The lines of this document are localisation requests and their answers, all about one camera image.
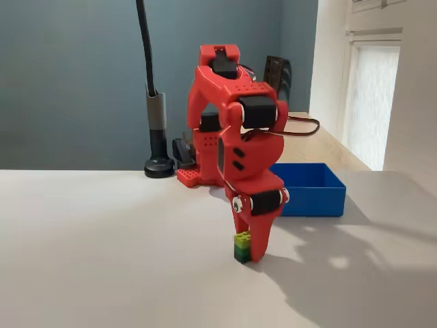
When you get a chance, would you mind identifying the green and grey block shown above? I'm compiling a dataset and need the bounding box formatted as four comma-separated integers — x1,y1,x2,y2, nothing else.
234,230,252,264

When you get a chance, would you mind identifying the blue plastic bin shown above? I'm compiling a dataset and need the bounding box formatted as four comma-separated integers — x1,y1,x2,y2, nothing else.
268,163,347,218

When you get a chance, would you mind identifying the beige window sill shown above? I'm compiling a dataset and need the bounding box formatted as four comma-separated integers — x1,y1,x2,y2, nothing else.
285,111,372,172

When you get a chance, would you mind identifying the black table clamp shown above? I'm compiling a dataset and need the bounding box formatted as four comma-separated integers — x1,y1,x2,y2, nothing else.
171,131,199,170

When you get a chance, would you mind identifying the dark brown slotted object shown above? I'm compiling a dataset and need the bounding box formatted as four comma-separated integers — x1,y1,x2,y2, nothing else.
264,55,293,104

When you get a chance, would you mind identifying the grey sleeve on stand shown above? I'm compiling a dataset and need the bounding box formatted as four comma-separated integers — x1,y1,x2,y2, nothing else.
146,91,167,131

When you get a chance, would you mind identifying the black gooseneck stand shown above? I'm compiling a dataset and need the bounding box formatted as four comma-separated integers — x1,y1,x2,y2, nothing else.
135,0,177,179

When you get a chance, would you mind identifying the black red servo cable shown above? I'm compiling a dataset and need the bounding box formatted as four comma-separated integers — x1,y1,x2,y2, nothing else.
269,115,321,139

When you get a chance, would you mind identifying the white window frame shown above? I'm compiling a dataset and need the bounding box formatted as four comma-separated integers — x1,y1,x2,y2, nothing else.
343,26,404,172

